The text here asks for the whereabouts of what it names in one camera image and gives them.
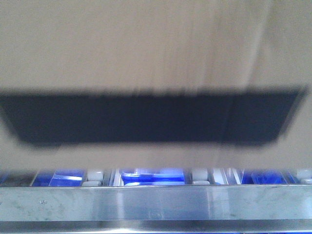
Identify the brown cardboard box black print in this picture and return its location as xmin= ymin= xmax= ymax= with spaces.
xmin=0 ymin=0 xmax=312 ymax=170

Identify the blue plastic bin middle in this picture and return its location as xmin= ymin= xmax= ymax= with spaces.
xmin=119 ymin=168 xmax=186 ymax=186

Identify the blue plastic bin right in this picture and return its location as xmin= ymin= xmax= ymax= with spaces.
xmin=241 ymin=170 xmax=298 ymax=185

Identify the blue plastic storage bin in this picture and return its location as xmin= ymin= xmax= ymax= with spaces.
xmin=32 ymin=169 xmax=85 ymax=187

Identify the stainless steel shelf rail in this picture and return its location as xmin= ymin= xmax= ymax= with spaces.
xmin=0 ymin=185 xmax=312 ymax=234

